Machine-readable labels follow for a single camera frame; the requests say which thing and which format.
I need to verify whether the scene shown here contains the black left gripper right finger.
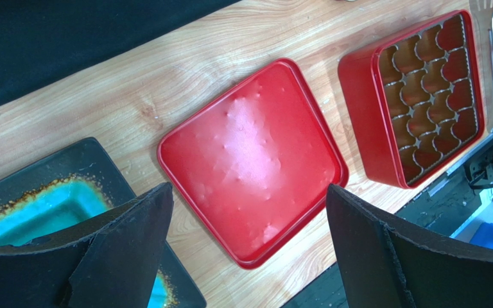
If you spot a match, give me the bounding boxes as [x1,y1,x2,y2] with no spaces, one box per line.
[326,184,493,307]

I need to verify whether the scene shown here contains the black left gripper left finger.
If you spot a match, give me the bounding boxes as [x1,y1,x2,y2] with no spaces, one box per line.
[0,183,173,307]

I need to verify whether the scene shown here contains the red chocolate box with tray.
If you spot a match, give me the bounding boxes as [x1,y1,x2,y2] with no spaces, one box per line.
[338,10,485,189]

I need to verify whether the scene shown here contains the turquoise glazed dark plate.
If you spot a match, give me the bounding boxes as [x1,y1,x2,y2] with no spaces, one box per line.
[0,137,206,307]

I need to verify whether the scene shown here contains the red tin lid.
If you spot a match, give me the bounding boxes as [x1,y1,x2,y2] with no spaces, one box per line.
[157,58,349,270]

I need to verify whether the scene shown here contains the black cloth placemat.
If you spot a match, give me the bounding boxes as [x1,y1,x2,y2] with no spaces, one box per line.
[0,0,229,106]

